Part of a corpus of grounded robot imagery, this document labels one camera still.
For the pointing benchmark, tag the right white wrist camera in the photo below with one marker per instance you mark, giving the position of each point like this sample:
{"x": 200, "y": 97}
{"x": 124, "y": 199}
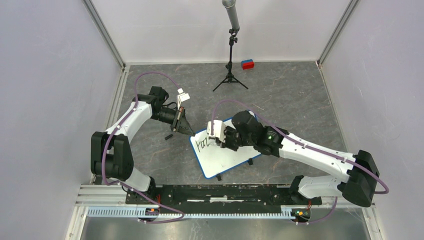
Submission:
{"x": 216, "y": 130}

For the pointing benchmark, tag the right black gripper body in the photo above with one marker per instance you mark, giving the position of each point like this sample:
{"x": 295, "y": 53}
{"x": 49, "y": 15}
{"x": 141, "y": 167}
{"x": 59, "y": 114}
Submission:
{"x": 232, "y": 138}

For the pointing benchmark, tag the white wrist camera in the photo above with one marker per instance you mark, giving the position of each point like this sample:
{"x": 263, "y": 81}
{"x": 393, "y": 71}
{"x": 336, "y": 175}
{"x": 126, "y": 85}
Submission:
{"x": 181, "y": 97}
{"x": 216, "y": 130}

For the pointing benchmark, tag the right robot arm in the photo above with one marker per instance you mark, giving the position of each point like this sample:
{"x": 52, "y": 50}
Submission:
{"x": 352, "y": 176}

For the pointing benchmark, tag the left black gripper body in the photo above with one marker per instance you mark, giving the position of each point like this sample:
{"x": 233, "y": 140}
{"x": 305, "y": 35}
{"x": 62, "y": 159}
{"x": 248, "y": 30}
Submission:
{"x": 177, "y": 119}

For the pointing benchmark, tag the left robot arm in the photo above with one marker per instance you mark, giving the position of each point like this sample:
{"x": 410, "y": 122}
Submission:
{"x": 111, "y": 155}

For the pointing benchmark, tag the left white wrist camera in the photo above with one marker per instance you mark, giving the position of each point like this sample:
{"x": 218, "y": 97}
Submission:
{"x": 181, "y": 97}

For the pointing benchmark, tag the blue-framed whiteboard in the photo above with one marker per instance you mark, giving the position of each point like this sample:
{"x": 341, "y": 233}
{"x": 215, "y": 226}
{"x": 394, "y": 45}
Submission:
{"x": 213, "y": 159}

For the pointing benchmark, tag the silver microphone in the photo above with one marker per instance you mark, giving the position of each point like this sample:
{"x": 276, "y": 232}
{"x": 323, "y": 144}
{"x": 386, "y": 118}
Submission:
{"x": 230, "y": 7}

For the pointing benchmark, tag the red and blue eraser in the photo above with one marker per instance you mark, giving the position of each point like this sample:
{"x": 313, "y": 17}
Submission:
{"x": 247, "y": 64}

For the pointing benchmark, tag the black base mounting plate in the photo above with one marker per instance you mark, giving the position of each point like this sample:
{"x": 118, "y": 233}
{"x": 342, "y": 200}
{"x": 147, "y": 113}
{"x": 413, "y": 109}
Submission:
{"x": 227, "y": 198}

